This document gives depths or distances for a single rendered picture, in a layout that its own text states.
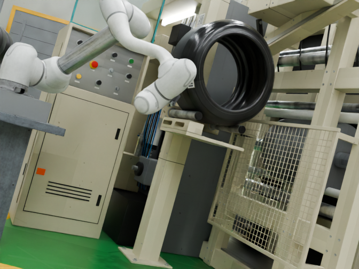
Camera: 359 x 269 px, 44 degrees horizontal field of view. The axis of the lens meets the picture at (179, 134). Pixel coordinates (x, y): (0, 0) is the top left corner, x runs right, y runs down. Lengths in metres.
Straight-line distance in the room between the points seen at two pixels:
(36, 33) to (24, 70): 9.85
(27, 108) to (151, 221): 0.98
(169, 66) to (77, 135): 1.20
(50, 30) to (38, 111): 9.87
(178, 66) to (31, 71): 0.96
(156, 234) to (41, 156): 0.84
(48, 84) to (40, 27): 9.77
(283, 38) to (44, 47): 9.85
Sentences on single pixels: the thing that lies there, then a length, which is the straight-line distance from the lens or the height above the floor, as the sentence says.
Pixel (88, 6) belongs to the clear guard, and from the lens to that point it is 2.93.
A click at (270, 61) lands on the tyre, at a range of 2.55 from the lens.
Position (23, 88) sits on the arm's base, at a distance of 2.45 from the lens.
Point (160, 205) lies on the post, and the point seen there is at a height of 0.35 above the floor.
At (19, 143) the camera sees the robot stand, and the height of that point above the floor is 0.52.
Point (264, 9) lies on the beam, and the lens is 2.79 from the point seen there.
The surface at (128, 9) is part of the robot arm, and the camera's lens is 2.21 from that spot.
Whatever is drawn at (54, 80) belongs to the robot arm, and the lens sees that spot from 2.53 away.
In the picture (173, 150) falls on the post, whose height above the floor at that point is 0.69.
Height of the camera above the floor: 0.71
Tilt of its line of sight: 2 degrees up
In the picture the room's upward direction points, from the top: 16 degrees clockwise
